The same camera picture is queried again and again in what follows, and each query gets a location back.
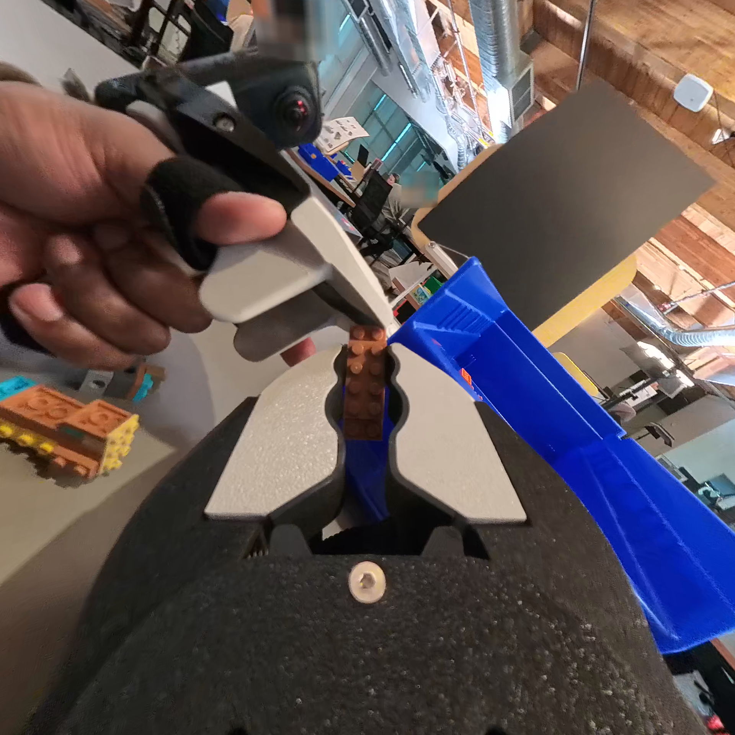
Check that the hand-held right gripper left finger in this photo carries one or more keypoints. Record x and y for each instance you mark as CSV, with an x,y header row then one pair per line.
x,y
281,448

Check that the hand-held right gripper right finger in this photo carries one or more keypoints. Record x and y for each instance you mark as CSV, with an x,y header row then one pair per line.
x,y
453,453

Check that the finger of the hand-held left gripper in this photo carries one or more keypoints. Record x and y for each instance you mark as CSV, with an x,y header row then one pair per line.
x,y
275,333
339,247

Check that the long brown toy brick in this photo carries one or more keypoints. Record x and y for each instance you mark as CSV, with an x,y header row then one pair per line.
x,y
367,390

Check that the blue plastic bin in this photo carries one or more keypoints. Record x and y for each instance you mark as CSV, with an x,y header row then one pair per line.
x,y
318,163
603,488

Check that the person's left forearm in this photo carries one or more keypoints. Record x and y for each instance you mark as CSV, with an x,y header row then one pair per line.
x,y
14,73

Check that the person's left hand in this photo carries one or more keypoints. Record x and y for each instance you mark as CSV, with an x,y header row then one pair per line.
x,y
69,172

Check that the black office chair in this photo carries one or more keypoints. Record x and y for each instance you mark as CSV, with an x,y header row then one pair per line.
x,y
370,201

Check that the pile of loose toy bricks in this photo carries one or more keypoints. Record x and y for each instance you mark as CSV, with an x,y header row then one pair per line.
x,y
466,379

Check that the white instruction sheet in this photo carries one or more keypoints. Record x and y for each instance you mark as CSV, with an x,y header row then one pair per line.
x,y
341,132

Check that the colourful printed box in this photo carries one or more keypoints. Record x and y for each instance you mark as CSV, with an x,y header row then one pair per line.
x,y
425,293

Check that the small grey brick model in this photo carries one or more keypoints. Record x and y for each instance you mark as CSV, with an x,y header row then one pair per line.
x,y
103,382

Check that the dark grey divider panel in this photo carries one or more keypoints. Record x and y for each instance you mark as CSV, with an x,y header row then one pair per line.
x,y
545,201

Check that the orange yellow brick train model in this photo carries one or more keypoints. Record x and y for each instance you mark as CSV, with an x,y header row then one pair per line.
x,y
57,413

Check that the white ceiling access point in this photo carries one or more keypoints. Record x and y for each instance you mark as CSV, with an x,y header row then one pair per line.
x,y
692,92

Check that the silver ventilation duct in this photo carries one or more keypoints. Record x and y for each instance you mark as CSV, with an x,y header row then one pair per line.
x,y
499,34

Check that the silver flexible duct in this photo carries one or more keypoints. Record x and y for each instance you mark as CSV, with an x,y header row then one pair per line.
x,y
677,330

